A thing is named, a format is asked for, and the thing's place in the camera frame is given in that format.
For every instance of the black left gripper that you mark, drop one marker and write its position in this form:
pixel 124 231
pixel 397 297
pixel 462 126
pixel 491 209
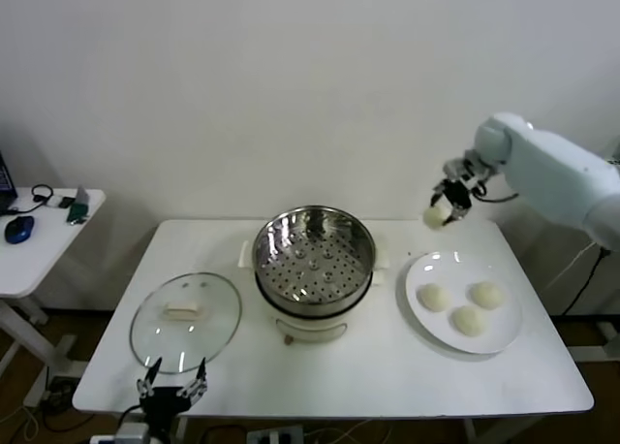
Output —
pixel 162 399

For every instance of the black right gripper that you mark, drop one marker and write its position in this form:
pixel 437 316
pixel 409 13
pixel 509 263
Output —
pixel 459 194

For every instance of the white steamed baozi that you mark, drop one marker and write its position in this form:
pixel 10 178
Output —
pixel 467 321
pixel 486 295
pixel 434 217
pixel 434 297

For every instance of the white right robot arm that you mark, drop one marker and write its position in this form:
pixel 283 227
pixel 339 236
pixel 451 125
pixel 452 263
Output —
pixel 547 172

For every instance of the perforated stainless steel steamer basket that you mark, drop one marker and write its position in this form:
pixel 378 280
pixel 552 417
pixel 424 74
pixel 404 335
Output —
pixel 290 279

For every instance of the white floor power strip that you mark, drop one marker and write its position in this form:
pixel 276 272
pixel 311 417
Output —
pixel 276 435

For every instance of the large white plate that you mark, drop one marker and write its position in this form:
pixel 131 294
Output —
pixel 504 327

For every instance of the white electric cooking pot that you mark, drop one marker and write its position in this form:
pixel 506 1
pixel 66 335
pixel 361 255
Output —
pixel 310 327

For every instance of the white side table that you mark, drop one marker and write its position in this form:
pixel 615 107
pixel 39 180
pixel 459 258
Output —
pixel 43 255

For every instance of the green and grey gadget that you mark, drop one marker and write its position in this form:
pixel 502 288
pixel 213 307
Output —
pixel 79 209

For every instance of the small black device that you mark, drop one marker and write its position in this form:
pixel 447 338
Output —
pixel 68 202

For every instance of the small white device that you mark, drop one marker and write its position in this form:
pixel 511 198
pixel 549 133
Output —
pixel 55 202

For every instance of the white desk foot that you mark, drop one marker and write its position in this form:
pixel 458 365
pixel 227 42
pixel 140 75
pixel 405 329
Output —
pixel 608 339

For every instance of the blue computer mouse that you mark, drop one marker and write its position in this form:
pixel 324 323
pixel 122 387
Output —
pixel 20 229

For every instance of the dark laptop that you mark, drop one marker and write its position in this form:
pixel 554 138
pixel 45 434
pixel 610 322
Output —
pixel 6 182

